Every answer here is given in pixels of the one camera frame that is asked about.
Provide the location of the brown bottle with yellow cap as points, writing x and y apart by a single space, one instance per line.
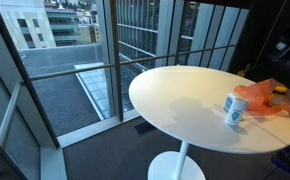
278 98

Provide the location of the dark floor vent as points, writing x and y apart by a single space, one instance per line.
144 127

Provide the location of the grey vertical window mullion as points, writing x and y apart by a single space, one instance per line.
115 60

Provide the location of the grey metal window handrail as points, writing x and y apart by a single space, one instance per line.
85 69

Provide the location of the white cylindrical tube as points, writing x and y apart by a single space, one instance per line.
229 100

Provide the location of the small blue object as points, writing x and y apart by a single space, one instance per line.
235 112

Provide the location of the small yellow object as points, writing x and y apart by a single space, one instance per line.
241 73

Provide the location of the orange plastic bag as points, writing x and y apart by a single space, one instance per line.
253 96

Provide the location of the black equipment stand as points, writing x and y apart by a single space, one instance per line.
288 50

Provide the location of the white table pedestal base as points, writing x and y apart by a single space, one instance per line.
180 161

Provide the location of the dark slanted window frame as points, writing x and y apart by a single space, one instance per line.
16 63

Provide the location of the white slanted rail bar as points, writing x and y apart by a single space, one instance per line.
9 113

